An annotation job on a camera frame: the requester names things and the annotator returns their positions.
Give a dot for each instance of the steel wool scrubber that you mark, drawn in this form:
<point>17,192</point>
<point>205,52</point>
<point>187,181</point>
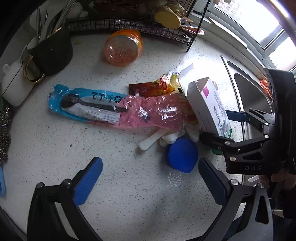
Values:
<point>6,119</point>

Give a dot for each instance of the red sauce packet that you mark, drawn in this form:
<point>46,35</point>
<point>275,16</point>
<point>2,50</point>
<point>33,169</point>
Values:
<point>159,87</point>

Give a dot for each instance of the orange plastic cup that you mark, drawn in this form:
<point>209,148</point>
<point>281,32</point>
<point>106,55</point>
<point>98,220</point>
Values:
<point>123,47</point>

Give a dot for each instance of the white plastic glove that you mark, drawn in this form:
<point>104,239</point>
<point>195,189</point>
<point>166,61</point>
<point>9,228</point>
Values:
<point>192,131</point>

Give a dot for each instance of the blue pink cutlery wrapper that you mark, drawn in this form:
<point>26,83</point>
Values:
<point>117,110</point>

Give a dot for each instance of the black wire rack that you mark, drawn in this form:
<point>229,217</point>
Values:
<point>111,16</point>

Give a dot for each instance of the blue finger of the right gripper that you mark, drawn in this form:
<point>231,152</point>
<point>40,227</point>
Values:
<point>219,143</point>
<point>238,116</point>

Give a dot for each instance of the yellow seasoning packet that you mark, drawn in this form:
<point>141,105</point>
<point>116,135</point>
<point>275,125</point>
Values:
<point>188,114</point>

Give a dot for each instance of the ginger root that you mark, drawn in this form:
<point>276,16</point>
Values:
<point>167,13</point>

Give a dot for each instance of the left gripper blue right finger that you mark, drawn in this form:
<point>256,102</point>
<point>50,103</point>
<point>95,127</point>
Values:
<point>215,180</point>

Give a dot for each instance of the person right hand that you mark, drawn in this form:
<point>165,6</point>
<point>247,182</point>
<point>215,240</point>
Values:
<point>283,176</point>

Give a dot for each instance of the blue plastic lid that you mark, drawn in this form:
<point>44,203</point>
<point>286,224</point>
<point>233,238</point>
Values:
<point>182,155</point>

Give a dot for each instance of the white ceramic pot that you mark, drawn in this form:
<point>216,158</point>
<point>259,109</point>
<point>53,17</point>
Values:
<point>14,88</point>

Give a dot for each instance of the stainless steel sink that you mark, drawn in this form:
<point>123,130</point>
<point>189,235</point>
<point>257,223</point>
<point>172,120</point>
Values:
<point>248,94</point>

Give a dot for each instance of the black utensil holder mug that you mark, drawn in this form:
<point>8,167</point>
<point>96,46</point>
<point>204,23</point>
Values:
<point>50,56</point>

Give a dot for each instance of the white plastic spoon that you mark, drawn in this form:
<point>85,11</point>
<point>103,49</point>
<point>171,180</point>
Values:
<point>145,144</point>

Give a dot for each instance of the orange cloth by faucet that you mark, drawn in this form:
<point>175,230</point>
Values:
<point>265,86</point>

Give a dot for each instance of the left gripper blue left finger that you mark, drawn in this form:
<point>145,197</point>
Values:
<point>85,180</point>

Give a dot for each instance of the green white medicine box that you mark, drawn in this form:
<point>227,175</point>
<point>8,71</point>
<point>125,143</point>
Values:
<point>205,102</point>

